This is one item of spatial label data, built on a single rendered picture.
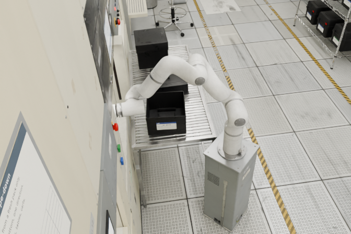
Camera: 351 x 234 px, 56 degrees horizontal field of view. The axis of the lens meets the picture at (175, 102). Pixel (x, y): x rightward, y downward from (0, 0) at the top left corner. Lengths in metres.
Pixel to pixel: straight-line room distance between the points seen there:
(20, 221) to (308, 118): 3.44
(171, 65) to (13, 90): 1.23
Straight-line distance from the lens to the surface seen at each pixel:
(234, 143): 2.13
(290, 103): 3.89
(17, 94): 0.56
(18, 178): 0.53
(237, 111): 1.91
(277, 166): 3.21
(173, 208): 2.88
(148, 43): 2.89
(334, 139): 3.62
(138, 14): 3.83
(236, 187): 2.29
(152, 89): 1.78
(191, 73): 1.68
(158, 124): 2.28
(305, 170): 3.26
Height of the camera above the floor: 2.45
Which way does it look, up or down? 40 degrees down
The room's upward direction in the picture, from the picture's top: 3 degrees counter-clockwise
